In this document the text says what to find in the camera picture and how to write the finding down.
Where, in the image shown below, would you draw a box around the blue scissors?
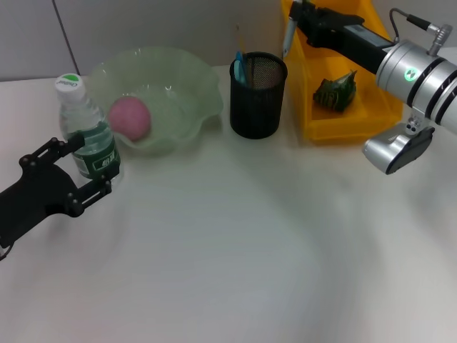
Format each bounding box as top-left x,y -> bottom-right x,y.
233,50 -> 251,87

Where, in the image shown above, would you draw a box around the black mesh pen holder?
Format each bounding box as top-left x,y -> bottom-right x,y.
228,51 -> 288,140

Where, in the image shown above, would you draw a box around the green glass fruit bowl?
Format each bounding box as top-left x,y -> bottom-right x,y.
87,47 -> 224,159

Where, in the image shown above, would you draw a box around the right gripper cable with connector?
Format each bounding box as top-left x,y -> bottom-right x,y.
388,7 -> 454,57

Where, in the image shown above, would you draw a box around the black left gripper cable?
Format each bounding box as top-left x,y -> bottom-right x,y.
0,239 -> 16,261

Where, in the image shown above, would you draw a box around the pink peach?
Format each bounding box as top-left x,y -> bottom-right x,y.
107,97 -> 153,143

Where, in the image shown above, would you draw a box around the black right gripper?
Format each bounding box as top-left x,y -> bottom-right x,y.
288,0 -> 394,76

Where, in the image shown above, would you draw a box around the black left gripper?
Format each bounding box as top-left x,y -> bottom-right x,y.
0,134 -> 121,248

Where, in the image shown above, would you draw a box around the silver white pen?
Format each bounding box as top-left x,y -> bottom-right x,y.
281,0 -> 308,61

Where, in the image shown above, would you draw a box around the yellow plastic bin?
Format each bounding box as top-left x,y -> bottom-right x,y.
280,0 -> 404,144

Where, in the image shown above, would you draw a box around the clear green-label water bottle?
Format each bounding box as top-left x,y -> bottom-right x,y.
54,74 -> 125,184

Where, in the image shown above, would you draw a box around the transparent plastic ruler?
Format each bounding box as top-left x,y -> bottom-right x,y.
234,23 -> 249,58

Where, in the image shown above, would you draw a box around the green plastic wrapper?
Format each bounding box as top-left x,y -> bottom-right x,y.
313,69 -> 359,113

